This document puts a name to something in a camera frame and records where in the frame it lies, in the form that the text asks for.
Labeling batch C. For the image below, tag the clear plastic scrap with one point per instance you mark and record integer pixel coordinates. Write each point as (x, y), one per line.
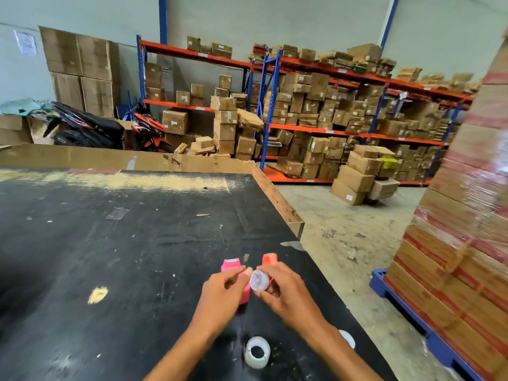
(117, 213)

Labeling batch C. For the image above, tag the person's right hand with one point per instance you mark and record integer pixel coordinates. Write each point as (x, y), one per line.
(291, 299)

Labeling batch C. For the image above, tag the teal tarp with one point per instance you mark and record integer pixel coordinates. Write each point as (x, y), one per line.
(22, 107)

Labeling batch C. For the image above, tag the person's right thumb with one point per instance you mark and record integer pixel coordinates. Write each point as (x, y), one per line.
(265, 296)

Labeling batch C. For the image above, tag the small clear tape roll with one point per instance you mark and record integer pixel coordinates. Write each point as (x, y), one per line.
(260, 280)

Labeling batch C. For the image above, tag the plastic wrapped carton stack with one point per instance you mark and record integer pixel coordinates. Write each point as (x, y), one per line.
(464, 234)

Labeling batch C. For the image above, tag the person's left hand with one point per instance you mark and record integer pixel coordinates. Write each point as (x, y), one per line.
(216, 301)

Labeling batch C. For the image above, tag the tall stack of cardboard boxes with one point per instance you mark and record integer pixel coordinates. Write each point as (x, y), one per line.
(225, 126)

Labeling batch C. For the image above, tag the large brown carton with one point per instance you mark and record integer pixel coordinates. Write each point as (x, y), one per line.
(98, 97)
(67, 91)
(95, 57)
(61, 49)

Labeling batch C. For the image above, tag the person's left thumb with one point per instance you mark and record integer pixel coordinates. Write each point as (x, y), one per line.
(235, 286)

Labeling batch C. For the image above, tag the heap of cardboard boxes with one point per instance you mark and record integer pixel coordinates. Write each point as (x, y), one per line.
(359, 176)

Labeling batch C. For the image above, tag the blue plastic pallet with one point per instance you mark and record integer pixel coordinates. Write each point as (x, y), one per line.
(401, 309)

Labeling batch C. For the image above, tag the person's left forearm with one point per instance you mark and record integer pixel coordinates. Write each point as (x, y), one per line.
(182, 353)

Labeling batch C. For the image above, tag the blue steel column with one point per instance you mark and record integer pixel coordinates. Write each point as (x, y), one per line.
(389, 21)
(162, 19)

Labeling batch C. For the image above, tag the white paper notice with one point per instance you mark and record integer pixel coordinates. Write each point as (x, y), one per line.
(26, 42)

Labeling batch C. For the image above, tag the mass of shelved cardboard boxes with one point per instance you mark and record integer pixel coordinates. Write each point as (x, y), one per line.
(317, 99)

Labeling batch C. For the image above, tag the orange tape dispenser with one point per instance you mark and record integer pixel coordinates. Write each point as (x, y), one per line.
(270, 258)

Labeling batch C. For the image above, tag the red black motorcycle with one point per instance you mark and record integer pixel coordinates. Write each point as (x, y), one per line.
(150, 132)

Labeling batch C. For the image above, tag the wide orange blue shelving rack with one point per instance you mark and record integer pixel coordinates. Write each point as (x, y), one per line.
(317, 130)

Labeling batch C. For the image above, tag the narrow orange blue shelving rack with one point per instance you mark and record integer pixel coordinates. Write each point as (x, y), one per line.
(174, 50)

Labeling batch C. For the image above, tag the pink tape dispenser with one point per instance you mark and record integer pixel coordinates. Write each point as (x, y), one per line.
(230, 264)

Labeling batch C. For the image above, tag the person's right forearm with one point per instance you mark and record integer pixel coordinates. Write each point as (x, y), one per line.
(341, 359)

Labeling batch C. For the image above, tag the worn cardboard box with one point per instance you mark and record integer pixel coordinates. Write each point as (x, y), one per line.
(14, 128)

